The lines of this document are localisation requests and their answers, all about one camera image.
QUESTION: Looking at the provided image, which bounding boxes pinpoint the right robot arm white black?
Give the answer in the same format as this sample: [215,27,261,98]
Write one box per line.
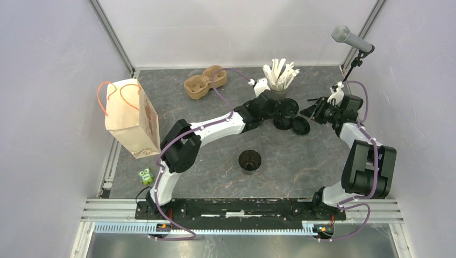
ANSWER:
[300,95,397,219]

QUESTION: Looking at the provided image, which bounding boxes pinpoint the grey microphone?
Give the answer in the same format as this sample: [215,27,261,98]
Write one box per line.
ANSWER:
[331,26,375,53]

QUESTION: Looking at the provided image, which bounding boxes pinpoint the grey straw holder cup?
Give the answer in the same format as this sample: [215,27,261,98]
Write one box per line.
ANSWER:
[270,89,288,101]

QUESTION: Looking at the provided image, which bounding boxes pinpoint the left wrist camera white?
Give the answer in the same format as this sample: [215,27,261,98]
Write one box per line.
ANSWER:
[248,77,270,97]

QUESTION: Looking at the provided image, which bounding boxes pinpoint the white wrapped straws bundle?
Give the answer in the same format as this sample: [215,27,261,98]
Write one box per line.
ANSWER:
[262,58,300,91]

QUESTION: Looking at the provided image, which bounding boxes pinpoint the black microphone tripod stand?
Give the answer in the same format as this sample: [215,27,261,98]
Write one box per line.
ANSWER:
[308,49,365,108]

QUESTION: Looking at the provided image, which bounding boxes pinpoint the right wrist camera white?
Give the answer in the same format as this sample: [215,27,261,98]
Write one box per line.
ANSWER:
[327,81,345,106]

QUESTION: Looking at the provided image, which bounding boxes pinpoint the white toothed cable rail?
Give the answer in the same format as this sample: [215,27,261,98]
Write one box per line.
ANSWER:
[93,222,317,237]

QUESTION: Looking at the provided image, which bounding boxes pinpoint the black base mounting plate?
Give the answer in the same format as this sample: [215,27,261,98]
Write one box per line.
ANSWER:
[134,198,347,231]

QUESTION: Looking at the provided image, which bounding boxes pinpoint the brown paper bag orange handles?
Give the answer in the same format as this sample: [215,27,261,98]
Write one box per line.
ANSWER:
[97,78,161,159]

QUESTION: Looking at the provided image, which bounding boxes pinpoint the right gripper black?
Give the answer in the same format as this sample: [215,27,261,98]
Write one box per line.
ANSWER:
[300,96,342,125]

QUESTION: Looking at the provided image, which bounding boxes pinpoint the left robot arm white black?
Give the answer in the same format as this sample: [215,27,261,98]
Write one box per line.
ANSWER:
[146,90,280,219]

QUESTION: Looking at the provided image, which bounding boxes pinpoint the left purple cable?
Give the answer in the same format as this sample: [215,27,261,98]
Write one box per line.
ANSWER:
[148,67,252,242]

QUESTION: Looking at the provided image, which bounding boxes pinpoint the cardboard two-cup carrier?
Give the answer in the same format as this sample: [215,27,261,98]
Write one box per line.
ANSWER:
[183,65,227,100]

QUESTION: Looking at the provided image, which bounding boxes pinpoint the small green toy box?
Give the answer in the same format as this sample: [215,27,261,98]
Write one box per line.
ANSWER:
[138,167,154,185]

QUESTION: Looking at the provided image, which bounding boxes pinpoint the black coffee cup white lettering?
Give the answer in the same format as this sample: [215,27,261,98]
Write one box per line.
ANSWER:
[273,117,292,131]

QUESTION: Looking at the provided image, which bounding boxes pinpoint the black plastic cup lid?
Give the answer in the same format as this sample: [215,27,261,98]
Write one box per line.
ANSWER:
[278,98,299,119]

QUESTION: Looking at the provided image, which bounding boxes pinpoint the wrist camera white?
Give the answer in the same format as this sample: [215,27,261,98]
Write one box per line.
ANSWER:
[248,77,270,97]
[327,81,345,106]

